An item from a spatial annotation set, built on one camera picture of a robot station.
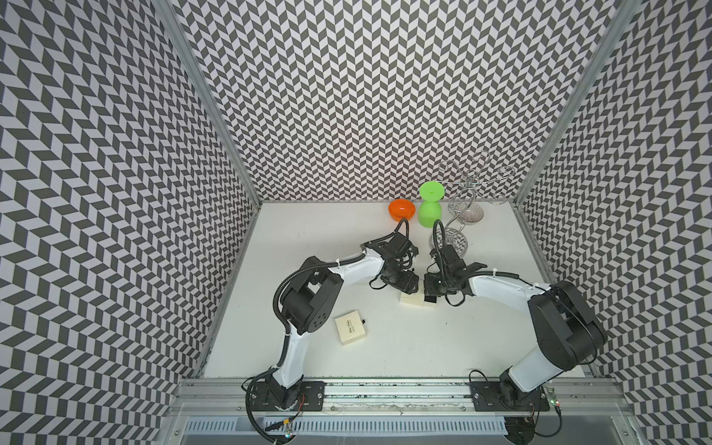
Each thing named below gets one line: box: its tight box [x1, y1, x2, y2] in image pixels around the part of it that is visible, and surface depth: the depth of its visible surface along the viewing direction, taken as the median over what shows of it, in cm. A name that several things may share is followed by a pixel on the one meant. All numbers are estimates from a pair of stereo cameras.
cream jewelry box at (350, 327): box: [334, 309, 367, 346], surface depth 84 cm
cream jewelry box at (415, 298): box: [399, 290, 437, 308], surface depth 90 cm
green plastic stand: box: [418, 180, 445, 229], surface depth 83 cm
